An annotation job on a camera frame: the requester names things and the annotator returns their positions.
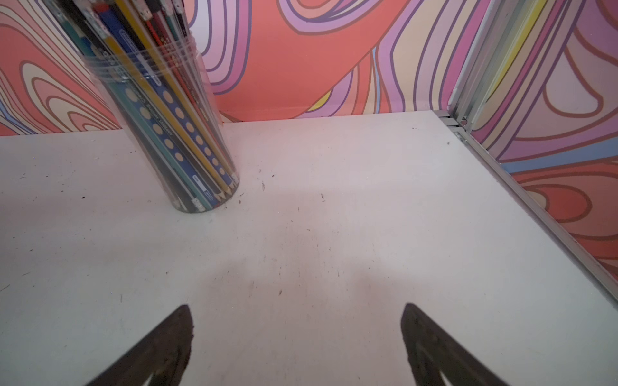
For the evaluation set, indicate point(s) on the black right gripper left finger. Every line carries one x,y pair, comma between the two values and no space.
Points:
159,358

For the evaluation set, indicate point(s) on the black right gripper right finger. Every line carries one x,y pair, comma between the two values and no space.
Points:
435,358

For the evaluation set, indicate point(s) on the clear pencil cup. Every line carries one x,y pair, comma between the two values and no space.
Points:
143,58

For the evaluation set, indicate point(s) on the aluminium frame rail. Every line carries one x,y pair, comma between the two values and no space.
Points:
535,96

